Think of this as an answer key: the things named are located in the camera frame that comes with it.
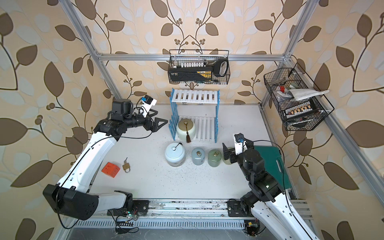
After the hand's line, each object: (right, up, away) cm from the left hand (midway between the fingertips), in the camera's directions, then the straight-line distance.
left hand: (162, 115), depth 72 cm
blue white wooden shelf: (+21, +9, +51) cm, 56 cm away
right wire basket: (+65, +21, +15) cm, 70 cm away
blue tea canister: (+17, -22, +13) cm, 31 cm away
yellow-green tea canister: (+35, -28, +19) cm, 49 cm away
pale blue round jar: (+4, -22, +11) cm, 25 cm away
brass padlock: (-26, -30, +17) cm, 43 cm away
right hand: (+35, -12, 0) cm, 37 cm away
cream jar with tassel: (+10, -8, +20) cm, 23 cm away
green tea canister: (+27, -23, +12) cm, 38 cm away
